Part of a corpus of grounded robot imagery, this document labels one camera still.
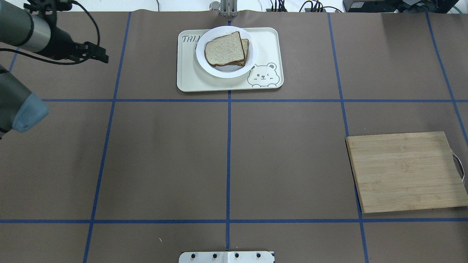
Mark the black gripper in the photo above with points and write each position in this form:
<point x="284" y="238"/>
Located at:
<point x="60" y="45"/>

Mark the white round plate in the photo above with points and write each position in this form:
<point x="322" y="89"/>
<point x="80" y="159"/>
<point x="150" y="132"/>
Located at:
<point x="228" y="71"/>

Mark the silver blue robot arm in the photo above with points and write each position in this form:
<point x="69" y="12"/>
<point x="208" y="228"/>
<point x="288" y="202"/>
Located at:
<point x="32" y="32"/>

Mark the small metal cylinder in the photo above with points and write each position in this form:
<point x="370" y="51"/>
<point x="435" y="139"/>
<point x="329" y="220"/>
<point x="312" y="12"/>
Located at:
<point x="215" y="6"/>

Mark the cream bear tray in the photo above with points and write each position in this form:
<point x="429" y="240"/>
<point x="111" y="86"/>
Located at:
<point x="266" y="74"/>

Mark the black orange usb hub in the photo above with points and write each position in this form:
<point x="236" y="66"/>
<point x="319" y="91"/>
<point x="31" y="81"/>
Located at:
<point x="278" y="6"/>

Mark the black laptop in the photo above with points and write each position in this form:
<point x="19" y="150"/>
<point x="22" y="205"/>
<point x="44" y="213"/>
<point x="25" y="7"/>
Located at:
<point x="398" y="6"/>

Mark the wooden cutting board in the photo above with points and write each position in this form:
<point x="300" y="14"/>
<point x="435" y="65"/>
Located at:
<point x="405" y="172"/>

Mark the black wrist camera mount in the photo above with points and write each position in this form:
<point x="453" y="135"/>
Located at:
<point x="45" y="6"/>

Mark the aluminium frame post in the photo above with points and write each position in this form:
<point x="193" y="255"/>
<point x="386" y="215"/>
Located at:
<point x="228" y="8"/>

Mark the metal cutting board handle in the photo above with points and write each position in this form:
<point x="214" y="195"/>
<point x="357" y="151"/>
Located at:
<point x="459" y="165"/>

